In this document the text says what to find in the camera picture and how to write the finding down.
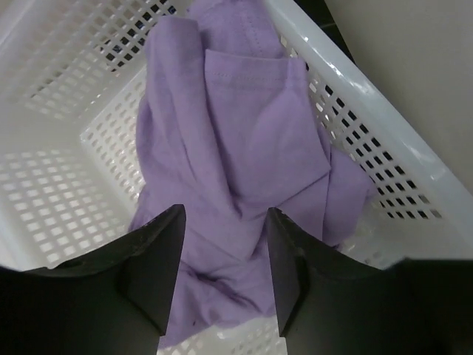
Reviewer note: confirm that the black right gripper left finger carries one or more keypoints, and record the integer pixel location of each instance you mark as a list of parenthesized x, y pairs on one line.
[(113, 300)]

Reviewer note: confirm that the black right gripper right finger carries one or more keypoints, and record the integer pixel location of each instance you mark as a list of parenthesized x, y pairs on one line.
[(329, 303)]

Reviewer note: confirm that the lilac t shirt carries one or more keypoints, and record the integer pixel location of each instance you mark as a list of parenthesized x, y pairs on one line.
[(226, 128)]

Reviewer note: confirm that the white plastic basket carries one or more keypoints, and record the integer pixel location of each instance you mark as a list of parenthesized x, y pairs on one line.
[(72, 76)]

